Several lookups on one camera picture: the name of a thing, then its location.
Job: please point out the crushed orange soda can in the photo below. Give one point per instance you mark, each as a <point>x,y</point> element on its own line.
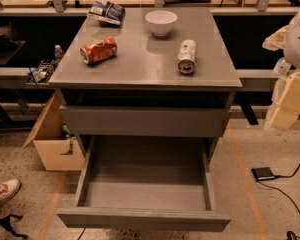
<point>99,50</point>

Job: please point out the grey side shelf left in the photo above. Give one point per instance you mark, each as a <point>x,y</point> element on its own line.
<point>17,78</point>

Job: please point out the closed grey top drawer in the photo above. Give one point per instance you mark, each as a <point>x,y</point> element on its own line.
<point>145,121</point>

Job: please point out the black foot pedal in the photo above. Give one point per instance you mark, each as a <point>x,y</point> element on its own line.
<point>262,174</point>

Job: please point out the blue white chip bag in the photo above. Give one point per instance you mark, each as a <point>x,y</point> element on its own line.
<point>107,11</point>

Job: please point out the grey side shelf right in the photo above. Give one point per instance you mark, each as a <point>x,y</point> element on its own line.
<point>257,80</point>

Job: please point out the white red sneaker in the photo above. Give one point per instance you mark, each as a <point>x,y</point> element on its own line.
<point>8,190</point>

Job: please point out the grey side shelf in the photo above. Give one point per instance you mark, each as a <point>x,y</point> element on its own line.
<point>17,78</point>
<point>257,80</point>

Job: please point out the white green 7up can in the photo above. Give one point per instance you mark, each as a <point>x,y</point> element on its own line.
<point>187,56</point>

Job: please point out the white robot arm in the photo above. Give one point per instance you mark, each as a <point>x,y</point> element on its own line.
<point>292,49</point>

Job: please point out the black floor bracket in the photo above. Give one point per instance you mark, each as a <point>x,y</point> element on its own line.
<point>6,224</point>

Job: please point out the clear plastic water bottle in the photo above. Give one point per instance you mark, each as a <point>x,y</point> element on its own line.
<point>58,53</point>

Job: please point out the grey drawer cabinet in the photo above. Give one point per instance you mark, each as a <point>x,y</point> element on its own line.
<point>144,72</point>

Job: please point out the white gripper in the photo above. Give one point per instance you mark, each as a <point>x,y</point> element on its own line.
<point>298,40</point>

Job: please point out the open grey middle drawer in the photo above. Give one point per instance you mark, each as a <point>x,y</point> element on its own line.
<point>145,183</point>

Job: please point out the white ceramic bowl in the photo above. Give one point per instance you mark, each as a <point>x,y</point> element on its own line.
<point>160,22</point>

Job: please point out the cardboard box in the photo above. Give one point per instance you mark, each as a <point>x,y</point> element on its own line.
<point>56,151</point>

